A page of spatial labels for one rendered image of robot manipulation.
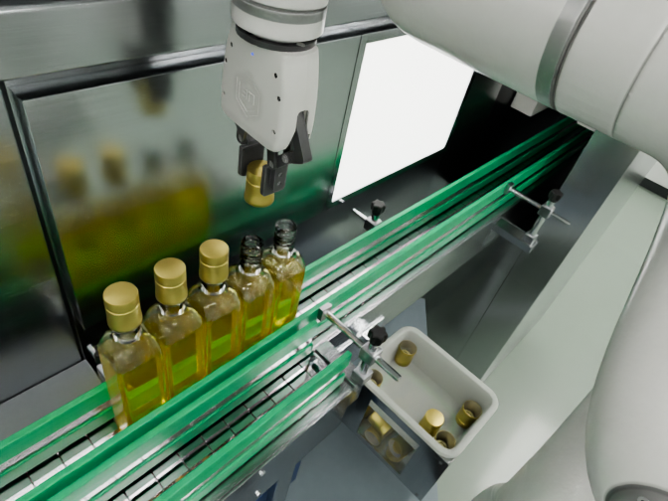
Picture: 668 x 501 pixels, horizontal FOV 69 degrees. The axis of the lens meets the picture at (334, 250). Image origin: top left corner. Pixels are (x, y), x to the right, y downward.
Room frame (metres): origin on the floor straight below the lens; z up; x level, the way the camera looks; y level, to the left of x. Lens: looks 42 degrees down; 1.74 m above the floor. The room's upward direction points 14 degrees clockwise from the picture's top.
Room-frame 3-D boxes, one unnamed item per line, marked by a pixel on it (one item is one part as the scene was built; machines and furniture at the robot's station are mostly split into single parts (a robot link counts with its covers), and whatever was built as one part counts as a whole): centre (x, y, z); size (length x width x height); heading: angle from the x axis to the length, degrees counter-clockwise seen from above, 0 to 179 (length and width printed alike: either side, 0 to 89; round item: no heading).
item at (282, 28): (0.46, 0.10, 1.59); 0.09 x 0.08 x 0.03; 53
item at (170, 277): (0.36, 0.17, 1.31); 0.04 x 0.04 x 0.04
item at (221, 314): (0.40, 0.14, 1.16); 0.06 x 0.06 x 0.21; 55
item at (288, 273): (0.50, 0.07, 1.16); 0.06 x 0.06 x 0.21; 55
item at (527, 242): (1.00, -0.44, 1.07); 0.17 x 0.05 x 0.23; 55
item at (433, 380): (0.52, -0.22, 0.97); 0.22 x 0.17 x 0.09; 55
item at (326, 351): (0.49, -0.06, 1.02); 0.09 x 0.04 x 0.07; 55
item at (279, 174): (0.44, 0.07, 1.43); 0.03 x 0.03 x 0.07; 53
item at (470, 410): (0.51, -0.31, 0.96); 0.04 x 0.04 x 0.04
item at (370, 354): (0.48, -0.07, 1.12); 0.17 x 0.03 x 0.12; 55
